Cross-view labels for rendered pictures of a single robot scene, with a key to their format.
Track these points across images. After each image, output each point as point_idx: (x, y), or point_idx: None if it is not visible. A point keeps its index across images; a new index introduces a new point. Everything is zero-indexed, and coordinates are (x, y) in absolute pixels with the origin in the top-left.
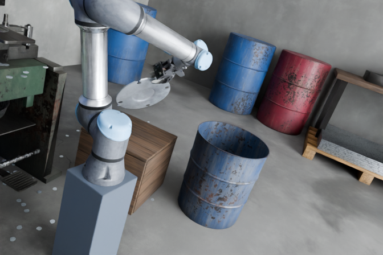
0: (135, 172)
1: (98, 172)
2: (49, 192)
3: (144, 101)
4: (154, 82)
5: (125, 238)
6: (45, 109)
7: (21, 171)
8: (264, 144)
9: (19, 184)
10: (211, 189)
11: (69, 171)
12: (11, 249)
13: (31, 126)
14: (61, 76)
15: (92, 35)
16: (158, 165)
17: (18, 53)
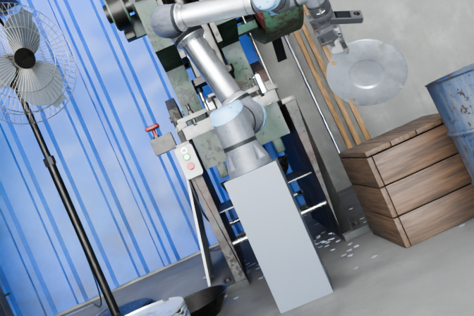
0: (372, 178)
1: (228, 165)
2: (341, 247)
3: (381, 82)
4: (341, 51)
5: (372, 271)
6: (302, 148)
7: (336, 237)
8: None
9: None
10: (468, 160)
11: (229, 178)
12: (266, 292)
13: (312, 177)
14: (290, 104)
15: (185, 49)
16: (429, 163)
17: None
